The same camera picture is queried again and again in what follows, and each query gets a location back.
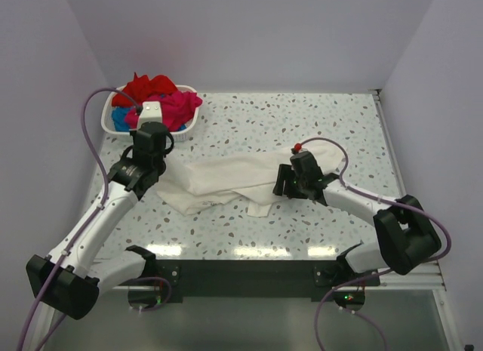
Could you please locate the red t shirt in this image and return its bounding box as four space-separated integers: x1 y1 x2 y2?
111 73 178 108

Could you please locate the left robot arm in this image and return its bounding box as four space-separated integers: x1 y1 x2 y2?
26 122 174 320

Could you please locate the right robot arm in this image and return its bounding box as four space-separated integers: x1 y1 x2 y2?
272 151 441 285

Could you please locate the magenta t shirt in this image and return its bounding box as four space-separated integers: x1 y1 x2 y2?
137 91 203 132

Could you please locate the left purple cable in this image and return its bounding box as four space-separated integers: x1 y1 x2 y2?
17 87 143 351

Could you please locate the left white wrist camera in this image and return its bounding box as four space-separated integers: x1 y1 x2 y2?
137 101 162 129

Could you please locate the blue t shirt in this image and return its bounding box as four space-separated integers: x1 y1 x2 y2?
111 107 138 132

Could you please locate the white t shirt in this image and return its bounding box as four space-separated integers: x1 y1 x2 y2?
155 138 348 219

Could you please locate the white plastic laundry basket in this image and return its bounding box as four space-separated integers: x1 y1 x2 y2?
100 93 202 143

